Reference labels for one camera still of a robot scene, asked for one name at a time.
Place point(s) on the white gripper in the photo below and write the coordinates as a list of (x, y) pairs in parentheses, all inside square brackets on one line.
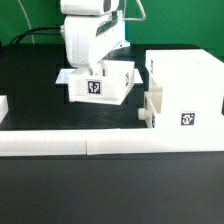
[(88, 39)]

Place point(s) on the white drawer box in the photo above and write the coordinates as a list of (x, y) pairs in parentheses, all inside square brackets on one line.
[(152, 106), (110, 83)]

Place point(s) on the white front drawer box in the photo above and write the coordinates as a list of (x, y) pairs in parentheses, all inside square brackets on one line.
[(152, 106)]

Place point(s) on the white drawer cabinet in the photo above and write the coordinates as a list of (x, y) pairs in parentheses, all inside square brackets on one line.
[(193, 88)]

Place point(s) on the white marker plate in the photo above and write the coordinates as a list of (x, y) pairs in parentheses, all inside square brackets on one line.
[(62, 77)]

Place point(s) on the white fence bar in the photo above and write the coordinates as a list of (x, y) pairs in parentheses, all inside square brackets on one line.
[(42, 143), (155, 141)]

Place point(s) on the white left fence block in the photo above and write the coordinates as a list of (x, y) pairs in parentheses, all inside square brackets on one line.
[(3, 107)]

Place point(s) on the white left front fence bar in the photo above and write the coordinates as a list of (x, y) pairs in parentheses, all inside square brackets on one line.
[(42, 143)]

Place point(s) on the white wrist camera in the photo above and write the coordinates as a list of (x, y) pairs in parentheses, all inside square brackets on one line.
[(88, 7)]

